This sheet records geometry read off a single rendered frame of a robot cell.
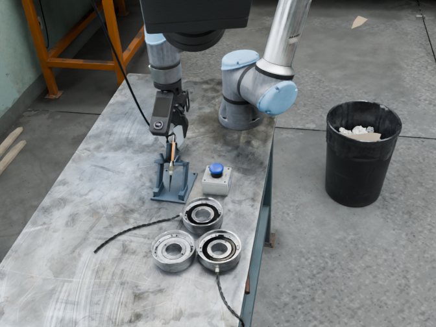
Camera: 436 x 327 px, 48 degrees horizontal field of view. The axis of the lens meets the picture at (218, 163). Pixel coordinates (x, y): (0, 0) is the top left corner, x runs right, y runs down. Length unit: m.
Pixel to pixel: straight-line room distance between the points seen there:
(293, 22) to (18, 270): 0.94
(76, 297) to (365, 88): 2.65
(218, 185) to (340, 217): 1.21
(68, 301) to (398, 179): 1.95
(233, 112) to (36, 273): 0.76
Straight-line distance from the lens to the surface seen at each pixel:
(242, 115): 1.58
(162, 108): 1.23
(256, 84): 1.44
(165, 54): 1.18
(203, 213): 1.30
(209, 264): 1.16
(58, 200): 1.45
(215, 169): 1.34
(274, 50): 1.41
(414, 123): 3.19
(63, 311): 1.19
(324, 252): 2.30
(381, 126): 2.51
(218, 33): 0.24
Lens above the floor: 1.72
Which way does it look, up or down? 39 degrees down
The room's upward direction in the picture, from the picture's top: 3 degrees counter-clockwise
